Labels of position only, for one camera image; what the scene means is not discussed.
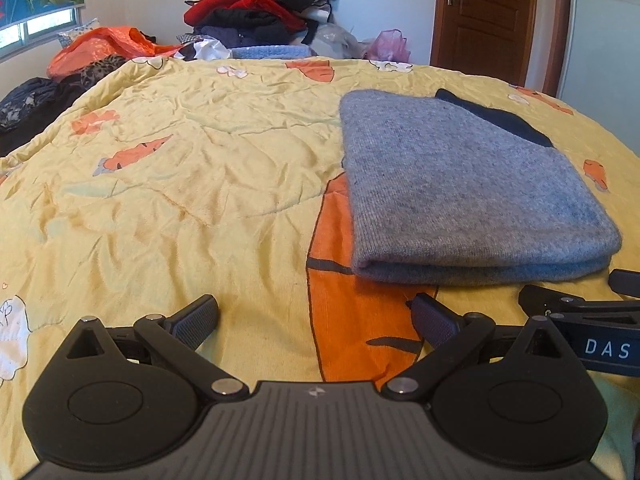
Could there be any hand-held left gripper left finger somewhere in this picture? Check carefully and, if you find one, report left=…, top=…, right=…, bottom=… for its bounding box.
left=65, top=294, right=249, bottom=402

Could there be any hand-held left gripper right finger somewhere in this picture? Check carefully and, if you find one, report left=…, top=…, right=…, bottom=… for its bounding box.
left=381, top=292, right=567, bottom=402

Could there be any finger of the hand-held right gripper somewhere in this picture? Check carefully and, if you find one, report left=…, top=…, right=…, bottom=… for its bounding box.
left=608, top=269, right=640, bottom=298
left=518, top=285, right=640, bottom=319

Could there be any grey sweater with navy sleeves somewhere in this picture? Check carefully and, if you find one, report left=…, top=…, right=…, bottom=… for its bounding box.
left=338, top=88, right=623, bottom=289

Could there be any yellow carrot print quilt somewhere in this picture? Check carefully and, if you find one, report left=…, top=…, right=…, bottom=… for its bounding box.
left=0, top=57, right=640, bottom=480

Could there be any wardrobe with floral glass doors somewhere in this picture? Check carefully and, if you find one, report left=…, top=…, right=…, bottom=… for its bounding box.
left=557, top=0, right=640, bottom=156

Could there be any leopard print cloth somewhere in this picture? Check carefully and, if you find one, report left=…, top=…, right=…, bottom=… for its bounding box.
left=80, top=54, right=129, bottom=89

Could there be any white crumpled cloth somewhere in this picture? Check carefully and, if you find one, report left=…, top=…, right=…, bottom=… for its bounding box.
left=192, top=39, right=234, bottom=61

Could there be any dark patterned cloth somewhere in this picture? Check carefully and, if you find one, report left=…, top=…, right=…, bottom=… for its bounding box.
left=0, top=75, right=86, bottom=159

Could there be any light blue knitted garment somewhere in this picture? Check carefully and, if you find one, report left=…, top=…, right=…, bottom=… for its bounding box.
left=230, top=44, right=316, bottom=60

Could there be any wooden door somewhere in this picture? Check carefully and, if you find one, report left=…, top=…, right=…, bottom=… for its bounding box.
left=437, top=0, right=539, bottom=84

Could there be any orange shiny cloth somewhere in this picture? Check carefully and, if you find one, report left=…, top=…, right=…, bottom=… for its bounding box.
left=47, top=26, right=187, bottom=81

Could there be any navy garment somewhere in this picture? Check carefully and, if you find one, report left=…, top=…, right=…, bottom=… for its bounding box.
left=192, top=7, right=297, bottom=49

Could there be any clear plastic bag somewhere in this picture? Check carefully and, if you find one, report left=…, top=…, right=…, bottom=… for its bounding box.
left=312, top=22, right=372, bottom=59

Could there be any white patterned pillow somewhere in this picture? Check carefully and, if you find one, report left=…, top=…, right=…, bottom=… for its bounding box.
left=57, top=18, right=101, bottom=49

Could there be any red garment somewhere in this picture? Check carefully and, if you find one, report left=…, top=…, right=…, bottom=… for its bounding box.
left=183, top=0, right=307, bottom=34

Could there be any window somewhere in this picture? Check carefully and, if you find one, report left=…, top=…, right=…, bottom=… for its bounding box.
left=0, top=5, right=84, bottom=64

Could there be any wooden door frame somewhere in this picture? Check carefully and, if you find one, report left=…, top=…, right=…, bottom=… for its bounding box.
left=429, top=0, right=574, bottom=99

